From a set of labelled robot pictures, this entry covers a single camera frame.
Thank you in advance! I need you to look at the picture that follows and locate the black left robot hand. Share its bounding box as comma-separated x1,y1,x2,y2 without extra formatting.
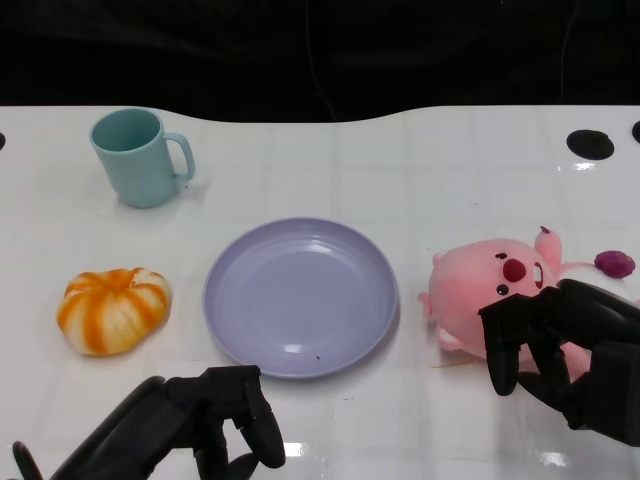
49,365,287,480

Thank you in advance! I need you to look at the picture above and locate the orange white pumpkin toy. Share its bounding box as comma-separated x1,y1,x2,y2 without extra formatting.
55,267,174,357

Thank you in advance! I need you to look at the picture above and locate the purple plastic plate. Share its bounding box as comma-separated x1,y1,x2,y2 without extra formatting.
202,216,400,380

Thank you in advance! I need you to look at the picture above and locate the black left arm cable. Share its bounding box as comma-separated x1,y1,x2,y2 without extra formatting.
11,440,42,480

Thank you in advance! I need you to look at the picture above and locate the pink plush doll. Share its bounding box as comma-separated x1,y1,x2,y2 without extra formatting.
417,225,640,374

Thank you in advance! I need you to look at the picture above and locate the teal plastic mug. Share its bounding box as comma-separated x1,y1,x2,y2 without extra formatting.
89,108,196,209

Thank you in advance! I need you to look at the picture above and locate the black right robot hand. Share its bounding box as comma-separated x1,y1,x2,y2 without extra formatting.
478,278,640,446

